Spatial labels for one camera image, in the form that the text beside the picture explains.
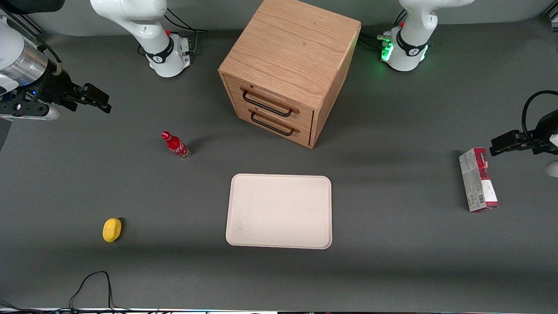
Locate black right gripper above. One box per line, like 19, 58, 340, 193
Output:
38, 69, 112, 114

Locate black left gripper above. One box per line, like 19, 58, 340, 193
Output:
490, 110, 558, 157

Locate black metal drawer handle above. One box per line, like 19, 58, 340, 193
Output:
242, 89, 295, 118
249, 111, 296, 137

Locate wooden drawer with inside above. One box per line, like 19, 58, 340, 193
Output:
222, 73, 315, 131

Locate oak wooden drawer cabinet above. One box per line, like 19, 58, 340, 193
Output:
218, 0, 362, 149

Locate grey and red carton box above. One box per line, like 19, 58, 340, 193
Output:
458, 147, 500, 213

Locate red soda bottle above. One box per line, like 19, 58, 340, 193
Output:
161, 131, 191, 160

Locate yellow lemon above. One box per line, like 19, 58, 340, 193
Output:
102, 218, 122, 243

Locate beige plastic tray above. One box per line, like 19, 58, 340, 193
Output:
225, 174, 333, 250

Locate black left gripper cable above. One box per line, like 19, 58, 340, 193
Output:
521, 90, 558, 141

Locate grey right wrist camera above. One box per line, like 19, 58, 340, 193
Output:
0, 99, 61, 121

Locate black right base cables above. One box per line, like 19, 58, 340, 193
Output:
138, 8, 209, 57

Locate black base cables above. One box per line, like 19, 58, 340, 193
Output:
138, 8, 209, 57
358, 10, 408, 52

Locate black left base cables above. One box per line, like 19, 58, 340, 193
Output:
358, 10, 408, 52

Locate black cable loop on table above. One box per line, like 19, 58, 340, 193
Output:
68, 270, 131, 313

